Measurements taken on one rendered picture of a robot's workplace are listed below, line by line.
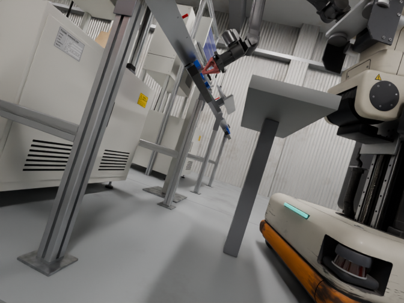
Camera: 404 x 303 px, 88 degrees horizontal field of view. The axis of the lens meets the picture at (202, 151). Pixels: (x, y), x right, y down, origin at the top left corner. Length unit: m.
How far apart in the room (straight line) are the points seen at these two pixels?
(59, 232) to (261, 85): 0.61
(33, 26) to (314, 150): 3.85
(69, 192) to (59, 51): 0.46
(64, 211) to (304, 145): 3.78
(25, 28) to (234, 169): 3.42
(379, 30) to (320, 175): 3.28
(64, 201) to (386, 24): 1.09
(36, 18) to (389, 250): 1.11
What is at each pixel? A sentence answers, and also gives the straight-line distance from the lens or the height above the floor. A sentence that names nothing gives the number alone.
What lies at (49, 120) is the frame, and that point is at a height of 0.31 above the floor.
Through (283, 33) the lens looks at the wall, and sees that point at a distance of 4.59.
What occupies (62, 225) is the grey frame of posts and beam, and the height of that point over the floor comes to 0.10.
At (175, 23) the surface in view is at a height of 0.71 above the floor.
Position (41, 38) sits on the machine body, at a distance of 0.81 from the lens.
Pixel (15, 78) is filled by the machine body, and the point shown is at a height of 0.39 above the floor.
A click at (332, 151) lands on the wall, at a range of 4.18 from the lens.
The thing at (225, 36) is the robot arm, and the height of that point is 0.88.
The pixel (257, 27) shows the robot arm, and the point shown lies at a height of 0.97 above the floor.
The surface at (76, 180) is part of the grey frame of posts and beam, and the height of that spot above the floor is 0.20.
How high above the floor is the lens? 0.34
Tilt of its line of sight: 1 degrees up
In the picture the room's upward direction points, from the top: 18 degrees clockwise
